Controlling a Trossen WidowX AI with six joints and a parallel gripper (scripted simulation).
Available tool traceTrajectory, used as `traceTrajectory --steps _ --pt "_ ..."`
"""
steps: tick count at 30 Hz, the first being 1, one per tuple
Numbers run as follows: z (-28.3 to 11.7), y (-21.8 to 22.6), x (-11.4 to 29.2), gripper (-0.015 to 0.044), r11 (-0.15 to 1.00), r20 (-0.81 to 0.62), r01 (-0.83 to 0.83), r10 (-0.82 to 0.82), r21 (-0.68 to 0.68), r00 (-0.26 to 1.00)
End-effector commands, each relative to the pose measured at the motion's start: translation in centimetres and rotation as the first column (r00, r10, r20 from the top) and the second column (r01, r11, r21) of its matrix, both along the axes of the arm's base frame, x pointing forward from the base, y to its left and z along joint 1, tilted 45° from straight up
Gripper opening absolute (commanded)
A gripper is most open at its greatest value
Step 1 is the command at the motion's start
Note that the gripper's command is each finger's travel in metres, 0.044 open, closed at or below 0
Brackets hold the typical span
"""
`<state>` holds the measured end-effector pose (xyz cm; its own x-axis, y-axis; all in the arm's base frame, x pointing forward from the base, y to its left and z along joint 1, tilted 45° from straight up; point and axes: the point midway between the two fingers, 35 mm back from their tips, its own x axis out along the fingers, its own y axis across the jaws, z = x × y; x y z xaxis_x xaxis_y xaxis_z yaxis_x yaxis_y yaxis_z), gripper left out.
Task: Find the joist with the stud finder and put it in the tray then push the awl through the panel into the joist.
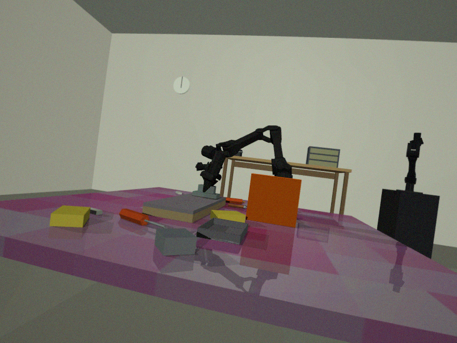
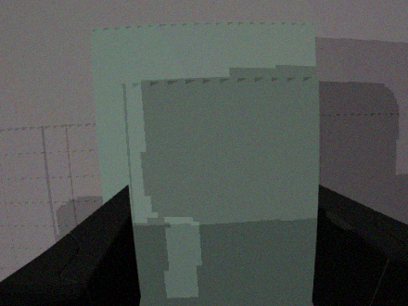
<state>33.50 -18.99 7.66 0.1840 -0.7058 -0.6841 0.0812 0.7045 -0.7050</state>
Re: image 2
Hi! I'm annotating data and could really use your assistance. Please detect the grey rectangular panel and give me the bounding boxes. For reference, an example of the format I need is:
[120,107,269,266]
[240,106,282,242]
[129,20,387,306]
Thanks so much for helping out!
[0,0,408,282]

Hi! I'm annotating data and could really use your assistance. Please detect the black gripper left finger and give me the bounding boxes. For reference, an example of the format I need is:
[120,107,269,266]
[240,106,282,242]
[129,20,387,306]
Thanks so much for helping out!
[0,184,141,306]

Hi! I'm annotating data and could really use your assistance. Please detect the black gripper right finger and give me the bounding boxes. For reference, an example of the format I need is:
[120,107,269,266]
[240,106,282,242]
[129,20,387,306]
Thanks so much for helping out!
[312,185,408,306]

